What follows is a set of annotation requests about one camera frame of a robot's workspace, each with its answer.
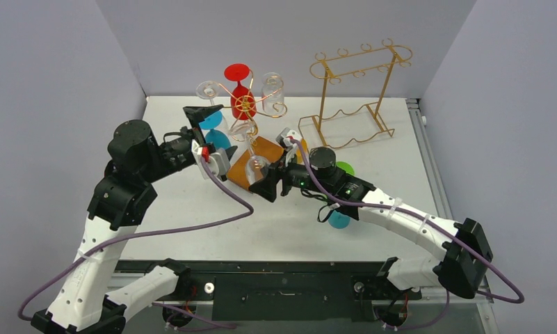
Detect clear champagne flute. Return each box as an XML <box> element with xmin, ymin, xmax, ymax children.
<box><xmin>195</xmin><ymin>81</ymin><xmax>225</xmax><ymax>129</ymax></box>

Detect blue plastic goblet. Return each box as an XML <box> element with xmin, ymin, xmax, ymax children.
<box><xmin>328</xmin><ymin>211</ymin><xmax>351</xmax><ymax>230</ymax></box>
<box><xmin>200</xmin><ymin>111</ymin><xmax>232</xmax><ymax>149</ymax></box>

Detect gold spiral rack wooden base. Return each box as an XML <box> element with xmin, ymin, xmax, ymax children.
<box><xmin>196</xmin><ymin>63</ymin><xmax>288</xmax><ymax>189</ymax></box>

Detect red plastic goblet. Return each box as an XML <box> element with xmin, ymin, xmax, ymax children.
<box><xmin>224</xmin><ymin>63</ymin><xmax>257</xmax><ymax>120</ymax></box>

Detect patterned clear glass goblet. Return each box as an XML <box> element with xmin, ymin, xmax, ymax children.
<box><xmin>261</xmin><ymin>72</ymin><xmax>284</xmax><ymax>116</ymax></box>

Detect small clear wine glass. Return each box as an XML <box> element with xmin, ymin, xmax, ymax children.
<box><xmin>229</xmin><ymin>120</ymin><xmax>270</xmax><ymax>188</ymax></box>

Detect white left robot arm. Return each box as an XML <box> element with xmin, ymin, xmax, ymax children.
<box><xmin>29</xmin><ymin>105</ymin><xmax>229</xmax><ymax>333</ymax></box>

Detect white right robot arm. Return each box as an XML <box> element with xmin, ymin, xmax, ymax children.
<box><xmin>249</xmin><ymin>148</ymin><xmax>493</xmax><ymax>299</ymax></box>

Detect orange plastic goblet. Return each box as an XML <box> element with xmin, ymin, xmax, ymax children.
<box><xmin>296</xmin><ymin>138</ymin><xmax>309</xmax><ymax>164</ymax></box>

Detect green plastic goblet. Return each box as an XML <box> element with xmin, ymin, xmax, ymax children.
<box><xmin>336</xmin><ymin>161</ymin><xmax>355</xmax><ymax>176</ymax></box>

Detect blue plastic goblet front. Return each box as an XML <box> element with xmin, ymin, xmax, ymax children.
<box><xmin>328</xmin><ymin>211</ymin><xmax>351</xmax><ymax>230</ymax></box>

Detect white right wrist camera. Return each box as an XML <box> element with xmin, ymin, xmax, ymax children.
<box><xmin>276</xmin><ymin>127</ymin><xmax>302</xmax><ymax>167</ymax></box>

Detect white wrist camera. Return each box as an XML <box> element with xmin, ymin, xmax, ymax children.
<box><xmin>191</xmin><ymin>140</ymin><xmax>234</xmax><ymax>182</ymax></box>
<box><xmin>276</xmin><ymin>127</ymin><xmax>302</xmax><ymax>167</ymax></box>

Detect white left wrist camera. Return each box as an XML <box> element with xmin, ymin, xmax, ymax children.
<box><xmin>191</xmin><ymin>140</ymin><xmax>234</xmax><ymax>182</ymax></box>

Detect gold rectangular wire glass rack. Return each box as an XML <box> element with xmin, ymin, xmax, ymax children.
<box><xmin>297</xmin><ymin>38</ymin><xmax>414</xmax><ymax>150</ymax></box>

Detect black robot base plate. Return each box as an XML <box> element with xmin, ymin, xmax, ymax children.
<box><xmin>144</xmin><ymin>260</ymin><xmax>422</xmax><ymax>323</ymax></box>

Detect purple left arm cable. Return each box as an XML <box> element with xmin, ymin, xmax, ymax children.
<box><xmin>17</xmin><ymin>154</ymin><xmax>255</xmax><ymax>333</ymax></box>

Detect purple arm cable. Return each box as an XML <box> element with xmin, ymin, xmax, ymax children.
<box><xmin>17</xmin><ymin>154</ymin><xmax>255</xmax><ymax>333</ymax></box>
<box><xmin>289</xmin><ymin>138</ymin><xmax>526</xmax><ymax>332</ymax></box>

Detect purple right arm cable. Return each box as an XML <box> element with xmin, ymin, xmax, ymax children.
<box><xmin>289</xmin><ymin>138</ymin><xmax>526</xmax><ymax>332</ymax></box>

